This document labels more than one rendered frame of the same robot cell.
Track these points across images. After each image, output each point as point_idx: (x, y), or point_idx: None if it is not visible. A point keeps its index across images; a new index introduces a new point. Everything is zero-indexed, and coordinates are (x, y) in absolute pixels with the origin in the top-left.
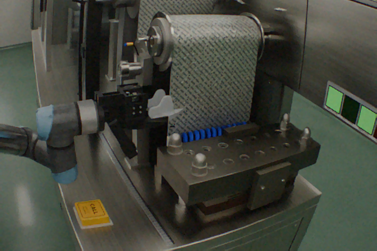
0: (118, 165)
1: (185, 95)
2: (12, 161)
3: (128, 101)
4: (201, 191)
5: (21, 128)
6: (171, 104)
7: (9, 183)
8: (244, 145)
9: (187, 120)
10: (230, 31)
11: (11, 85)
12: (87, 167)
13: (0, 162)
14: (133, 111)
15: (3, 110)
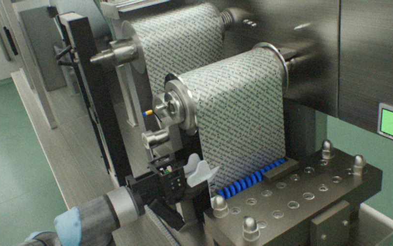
0: (165, 231)
1: (218, 153)
2: (24, 233)
3: (165, 179)
4: None
5: (35, 241)
6: (207, 167)
7: None
8: (288, 188)
9: (225, 174)
10: (249, 75)
11: (1, 136)
12: (131, 245)
13: (4, 241)
14: (171, 186)
15: None
